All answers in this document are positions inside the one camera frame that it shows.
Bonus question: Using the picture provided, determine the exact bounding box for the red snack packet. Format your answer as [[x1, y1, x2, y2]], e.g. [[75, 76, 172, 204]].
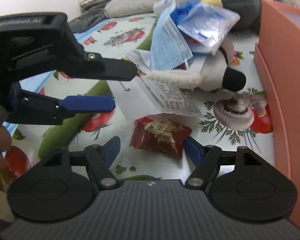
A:
[[130, 117, 192, 158]]

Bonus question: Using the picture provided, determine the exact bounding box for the white paper receipt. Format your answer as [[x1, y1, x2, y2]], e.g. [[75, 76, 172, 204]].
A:
[[108, 49, 203, 120]]

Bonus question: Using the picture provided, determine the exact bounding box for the blue face mask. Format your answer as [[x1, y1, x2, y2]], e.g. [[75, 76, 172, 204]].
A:
[[150, 5, 193, 71]]

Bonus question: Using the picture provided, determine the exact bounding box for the blue white plastic packet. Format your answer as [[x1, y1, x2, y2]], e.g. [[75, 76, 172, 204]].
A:
[[177, 3, 240, 55]]

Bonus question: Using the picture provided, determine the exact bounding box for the light blue blanket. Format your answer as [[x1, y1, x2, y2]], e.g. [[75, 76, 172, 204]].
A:
[[2, 17, 111, 136]]

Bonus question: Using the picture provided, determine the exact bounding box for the dark grey blanket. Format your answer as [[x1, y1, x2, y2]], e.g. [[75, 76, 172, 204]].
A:
[[69, 0, 110, 33]]

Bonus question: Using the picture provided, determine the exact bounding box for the orange cardboard box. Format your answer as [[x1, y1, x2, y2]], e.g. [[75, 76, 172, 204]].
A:
[[254, 0, 300, 226]]

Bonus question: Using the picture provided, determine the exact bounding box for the large grey penguin plush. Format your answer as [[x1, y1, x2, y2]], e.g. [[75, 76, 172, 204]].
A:
[[199, 0, 283, 32]]

